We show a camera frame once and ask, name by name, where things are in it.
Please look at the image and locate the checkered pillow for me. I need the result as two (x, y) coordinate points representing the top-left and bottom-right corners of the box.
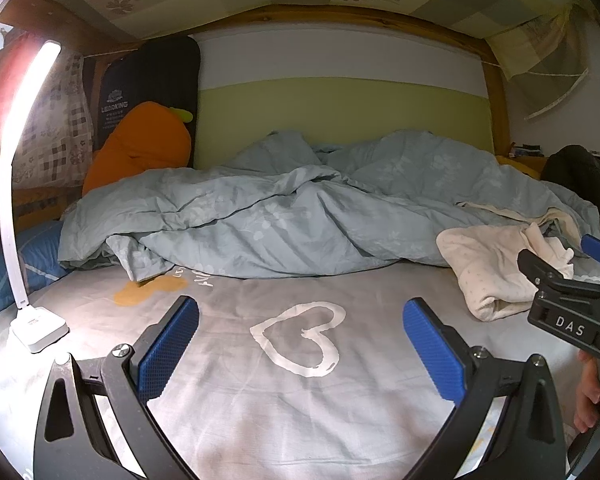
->
(0, 30), (96, 193)

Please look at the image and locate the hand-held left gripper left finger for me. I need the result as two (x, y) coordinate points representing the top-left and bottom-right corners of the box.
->
(32, 295), (201, 480)

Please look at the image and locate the white dotted shirt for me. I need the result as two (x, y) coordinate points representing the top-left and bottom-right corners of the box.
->
(436, 222), (577, 322)

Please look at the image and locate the white desk lamp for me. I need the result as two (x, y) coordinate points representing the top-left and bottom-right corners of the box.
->
(0, 40), (71, 353)

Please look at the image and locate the orange carrot plush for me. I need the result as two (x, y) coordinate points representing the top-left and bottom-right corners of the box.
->
(82, 101), (195, 197)

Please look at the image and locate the hanging floral cloth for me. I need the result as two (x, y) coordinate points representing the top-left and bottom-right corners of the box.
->
(487, 2), (593, 121)

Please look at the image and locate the grey printed bed sheet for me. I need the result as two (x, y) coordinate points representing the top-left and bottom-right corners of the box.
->
(0, 260), (600, 480)

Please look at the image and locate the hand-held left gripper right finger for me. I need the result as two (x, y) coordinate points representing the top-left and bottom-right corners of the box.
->
(402, 297), (567, 480)

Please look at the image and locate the blue pillow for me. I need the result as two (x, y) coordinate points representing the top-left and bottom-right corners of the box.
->
(0, 220), (73, 326)

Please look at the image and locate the grey-blue duvet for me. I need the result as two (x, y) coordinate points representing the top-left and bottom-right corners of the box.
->
(59, 129), (600, 281)

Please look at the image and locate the person's right hand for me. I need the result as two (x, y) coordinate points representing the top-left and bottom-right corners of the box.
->
(575, 349), (600, 434)

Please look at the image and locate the black clothing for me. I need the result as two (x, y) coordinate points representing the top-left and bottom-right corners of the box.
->
(540, 145), (600, 196)

